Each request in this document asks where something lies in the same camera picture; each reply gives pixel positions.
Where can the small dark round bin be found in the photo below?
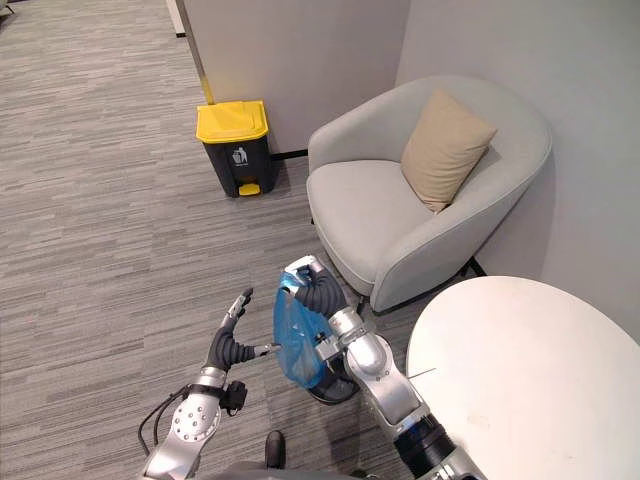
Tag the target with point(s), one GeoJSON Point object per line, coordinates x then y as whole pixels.
{"type": "Point", "coordinates": [332, 390]}

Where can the yellow-lidded dark pedal bin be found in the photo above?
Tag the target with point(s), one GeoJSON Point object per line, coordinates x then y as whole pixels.
{"type": "Point", "coordinates": [235, 145]}

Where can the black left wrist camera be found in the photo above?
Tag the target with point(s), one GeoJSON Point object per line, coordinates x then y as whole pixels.
{"type": "Point", "coordinates": [236, 395]}

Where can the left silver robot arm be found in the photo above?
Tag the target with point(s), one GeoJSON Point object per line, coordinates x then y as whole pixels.
{"type": "Point", "coordinates": [182, 430]}

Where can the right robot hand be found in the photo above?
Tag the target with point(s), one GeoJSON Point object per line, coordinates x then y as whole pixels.
{"type": "Point", "coordinates": [320, 292]}

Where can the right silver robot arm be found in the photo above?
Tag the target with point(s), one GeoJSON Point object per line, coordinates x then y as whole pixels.
{"type": "Point", "coordinates": [395, 385]}

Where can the round white tea table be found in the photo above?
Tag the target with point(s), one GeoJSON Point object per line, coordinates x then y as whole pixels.
{"type": "Point", "coordinates": [530, 380]}

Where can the blue plastic trash bag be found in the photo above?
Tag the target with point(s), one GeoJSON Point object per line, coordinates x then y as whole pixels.
{"type": "Point", "coordinates": [295, 340]}

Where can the beige square cushion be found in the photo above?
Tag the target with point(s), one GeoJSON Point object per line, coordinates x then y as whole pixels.
{"type": "Point", "coordinates": [445, 150]}

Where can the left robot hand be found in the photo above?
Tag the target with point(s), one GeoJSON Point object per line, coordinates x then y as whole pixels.
{"type": "Point", "coordinates": [227, 345]}

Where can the dark robot foot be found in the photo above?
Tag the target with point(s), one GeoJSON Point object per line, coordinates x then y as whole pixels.
{"type": "Point", "coordinates": [275, 447]}

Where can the grey upholstered armchair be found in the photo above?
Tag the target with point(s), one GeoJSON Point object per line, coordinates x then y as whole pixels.
{"type": "Point", "coordinates": [425, 200]}

